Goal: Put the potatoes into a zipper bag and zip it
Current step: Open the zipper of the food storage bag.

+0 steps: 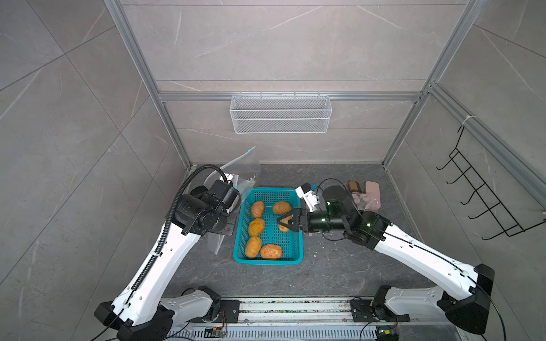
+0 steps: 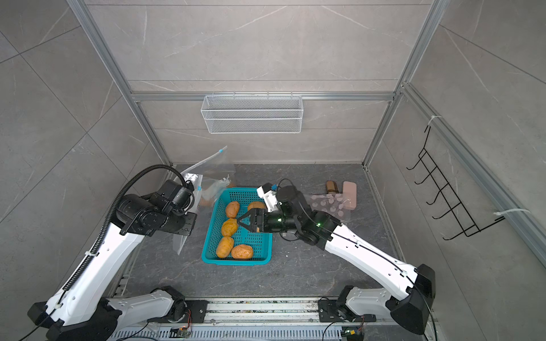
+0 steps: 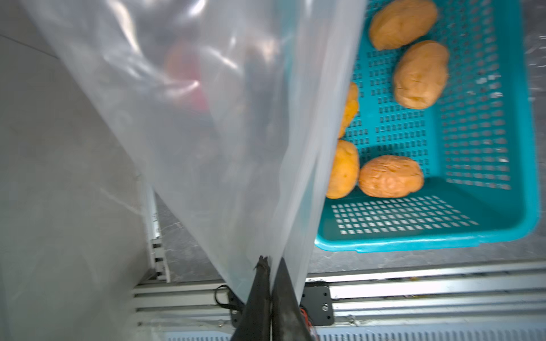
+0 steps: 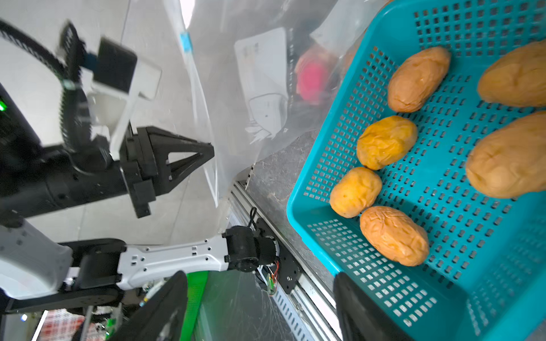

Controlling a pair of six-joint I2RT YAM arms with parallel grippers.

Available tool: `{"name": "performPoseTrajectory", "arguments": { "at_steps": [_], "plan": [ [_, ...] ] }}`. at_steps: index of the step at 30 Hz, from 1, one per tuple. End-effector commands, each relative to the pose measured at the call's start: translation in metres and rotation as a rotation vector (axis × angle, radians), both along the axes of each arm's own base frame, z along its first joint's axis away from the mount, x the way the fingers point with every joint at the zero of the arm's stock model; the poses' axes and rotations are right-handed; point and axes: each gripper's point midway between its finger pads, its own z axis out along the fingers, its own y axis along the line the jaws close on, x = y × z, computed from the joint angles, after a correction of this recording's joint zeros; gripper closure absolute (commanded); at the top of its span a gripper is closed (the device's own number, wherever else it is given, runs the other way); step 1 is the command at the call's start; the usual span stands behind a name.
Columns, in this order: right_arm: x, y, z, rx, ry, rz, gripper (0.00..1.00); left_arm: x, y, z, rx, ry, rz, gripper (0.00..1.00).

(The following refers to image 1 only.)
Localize pink rectangular box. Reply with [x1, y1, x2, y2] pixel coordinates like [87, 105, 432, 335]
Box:
[365, 181, 381, 212]

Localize brown cylindrical bottle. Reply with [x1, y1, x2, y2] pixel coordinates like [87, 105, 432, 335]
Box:
[348, 180, 363, 197]

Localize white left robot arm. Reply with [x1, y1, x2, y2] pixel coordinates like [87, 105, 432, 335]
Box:
[95, 180, 240, 340]

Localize clear zipper bag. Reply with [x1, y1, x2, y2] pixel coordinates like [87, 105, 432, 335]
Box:
[220, 146, 261, 203]
[207, 210, 239, 255]

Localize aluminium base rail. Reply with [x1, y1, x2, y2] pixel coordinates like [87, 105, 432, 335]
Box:
[145, 296, 475, 340]

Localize wrinkled brown potato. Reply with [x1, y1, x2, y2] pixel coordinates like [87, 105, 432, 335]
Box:
[260, 244, 283, 259]

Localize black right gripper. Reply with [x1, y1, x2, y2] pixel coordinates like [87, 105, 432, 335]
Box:
[279, 208, 348, 232]

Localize black wire hook rack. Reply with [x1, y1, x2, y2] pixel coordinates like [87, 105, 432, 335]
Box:
[436, 125, 545, 241]

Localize white wire mesh shelf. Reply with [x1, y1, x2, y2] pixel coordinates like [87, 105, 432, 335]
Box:
[230, 95, 333, 134]

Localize teal plastic basket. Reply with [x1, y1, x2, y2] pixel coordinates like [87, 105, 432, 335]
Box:
[233, 188, 304, 266]

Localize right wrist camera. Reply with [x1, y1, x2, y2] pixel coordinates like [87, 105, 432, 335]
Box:
[295, 183, 320, 213]

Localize smooth brown potato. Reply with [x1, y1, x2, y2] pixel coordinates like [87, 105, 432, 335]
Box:
[278, 215, 293, 233]

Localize long yellow potato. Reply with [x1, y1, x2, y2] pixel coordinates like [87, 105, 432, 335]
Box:
[245, 236, 262, 259]

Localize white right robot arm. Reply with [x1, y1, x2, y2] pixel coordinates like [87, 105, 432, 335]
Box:
[277, 180, 501, 336]

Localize black corrugated cable hose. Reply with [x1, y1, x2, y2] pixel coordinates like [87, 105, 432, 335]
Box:
[127, 164, 229, 295]

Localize pink dotted clear bag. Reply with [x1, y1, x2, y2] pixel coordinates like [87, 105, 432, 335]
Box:
[352, 193, 380, 212]

